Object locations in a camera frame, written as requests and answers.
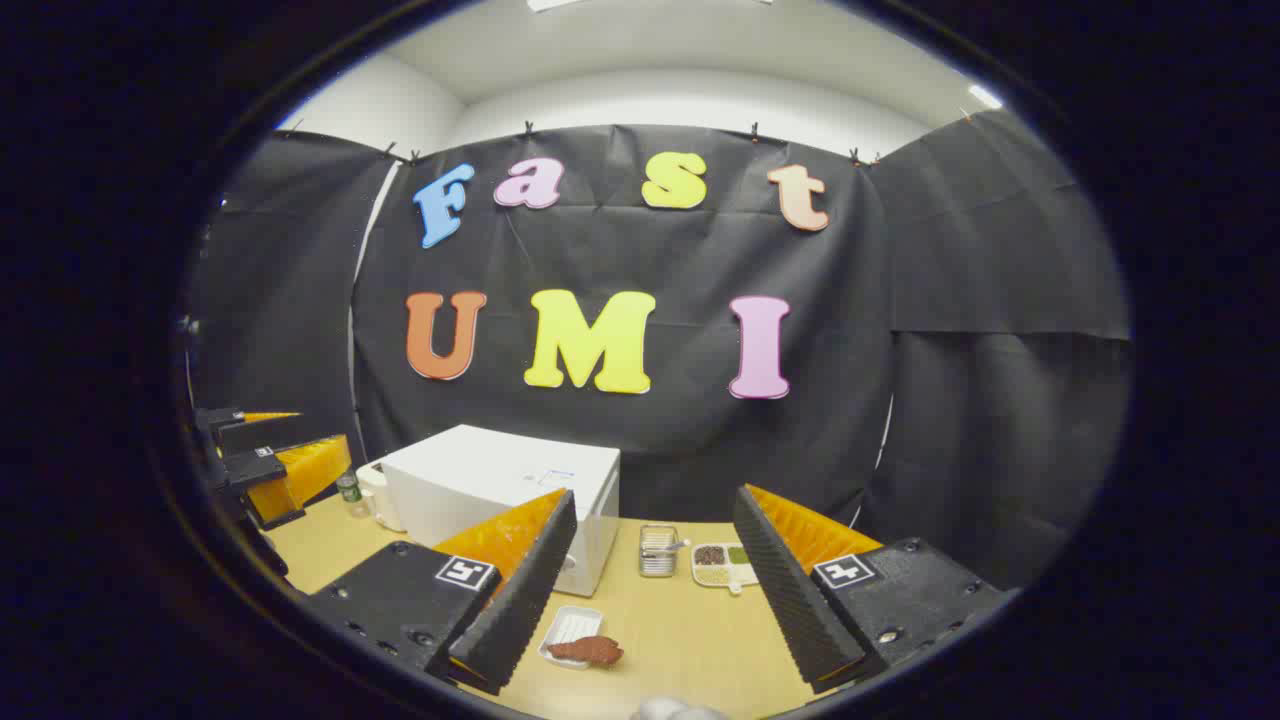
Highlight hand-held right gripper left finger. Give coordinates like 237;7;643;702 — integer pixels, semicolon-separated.
305;488;579;698

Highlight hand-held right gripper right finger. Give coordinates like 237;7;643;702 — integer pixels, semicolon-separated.
733;484;1021;698

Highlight brown meat piece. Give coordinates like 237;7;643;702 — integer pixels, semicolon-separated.
547;636;625;668

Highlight white microwave oven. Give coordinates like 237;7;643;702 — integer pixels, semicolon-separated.
380;425;621;598

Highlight white rectangular tray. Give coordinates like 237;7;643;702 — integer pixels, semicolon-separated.
538;605;604;669

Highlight white divided dish of beans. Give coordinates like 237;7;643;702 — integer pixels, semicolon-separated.
692;543;759;596

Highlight white toaster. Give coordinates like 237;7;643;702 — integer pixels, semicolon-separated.
357;462;406;533

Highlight metal wire basket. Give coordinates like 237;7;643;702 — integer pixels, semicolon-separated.
638;524;681;579

